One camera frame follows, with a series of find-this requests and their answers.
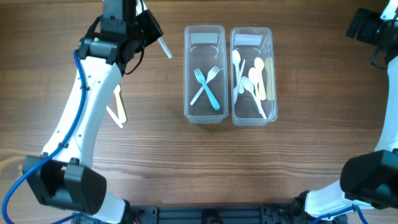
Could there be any right clear plastic container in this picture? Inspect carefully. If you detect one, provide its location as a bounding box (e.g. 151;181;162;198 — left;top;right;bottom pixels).
230;27;277;126

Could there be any light blue plastic spoon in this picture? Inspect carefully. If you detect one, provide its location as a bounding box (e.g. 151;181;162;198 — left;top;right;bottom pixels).
233;50;244;94

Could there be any white plastic fork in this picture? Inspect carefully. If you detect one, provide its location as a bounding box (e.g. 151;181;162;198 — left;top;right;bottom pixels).
157;37;173;59
106;106;124;129
190;66;220;110

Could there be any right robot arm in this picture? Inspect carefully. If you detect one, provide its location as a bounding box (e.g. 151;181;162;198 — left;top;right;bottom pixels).
289;1;397;223

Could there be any light blue plastic fork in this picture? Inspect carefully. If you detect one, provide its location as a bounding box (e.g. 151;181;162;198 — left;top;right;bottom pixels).
194;68;219;104

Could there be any yellow plastic fork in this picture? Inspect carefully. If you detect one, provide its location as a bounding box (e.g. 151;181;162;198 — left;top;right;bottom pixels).
113;85;127;124

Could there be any white spoon container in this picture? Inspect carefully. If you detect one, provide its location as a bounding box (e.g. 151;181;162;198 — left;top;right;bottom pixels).
241;77;267;119

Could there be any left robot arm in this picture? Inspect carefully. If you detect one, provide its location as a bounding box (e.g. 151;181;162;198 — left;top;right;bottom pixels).
22;1;163;223

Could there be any left clear plastic container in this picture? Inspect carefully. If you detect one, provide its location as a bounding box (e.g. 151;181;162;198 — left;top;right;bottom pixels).
184;25;228;124

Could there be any yellow plastic spoon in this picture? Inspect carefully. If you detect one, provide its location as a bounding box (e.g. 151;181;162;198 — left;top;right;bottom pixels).
254;57;266;100

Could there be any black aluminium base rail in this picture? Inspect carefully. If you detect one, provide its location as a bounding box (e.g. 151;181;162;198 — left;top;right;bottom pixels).
124;202;348;224

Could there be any clear plastic container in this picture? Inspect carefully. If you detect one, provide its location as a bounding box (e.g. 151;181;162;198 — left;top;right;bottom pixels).
184;25;228;124
230;27;277;126

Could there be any left blue cable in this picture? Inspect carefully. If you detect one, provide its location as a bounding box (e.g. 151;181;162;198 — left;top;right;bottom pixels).
1;49;103;224

